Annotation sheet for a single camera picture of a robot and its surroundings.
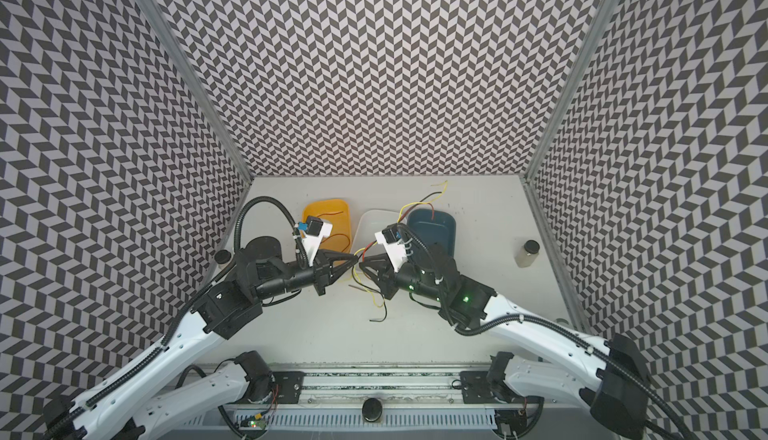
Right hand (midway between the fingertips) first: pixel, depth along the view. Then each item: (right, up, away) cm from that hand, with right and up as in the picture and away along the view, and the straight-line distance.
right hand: (364, 261), depth 66 cm
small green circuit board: (-23, -36, 0) cm, 43 cm away
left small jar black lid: (-44, -3, +20) cm, 48 cm away
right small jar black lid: (+46, -2, +23) cm, 52 cm away
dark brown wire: (+1, -6, +1) cm, 6 cm away
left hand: (-2, +1, -4) cm, 4 cm away
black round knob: (+2, -31, -3) cm, 31 cm away
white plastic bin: (-2, +7, +31) cm, 32 cm away
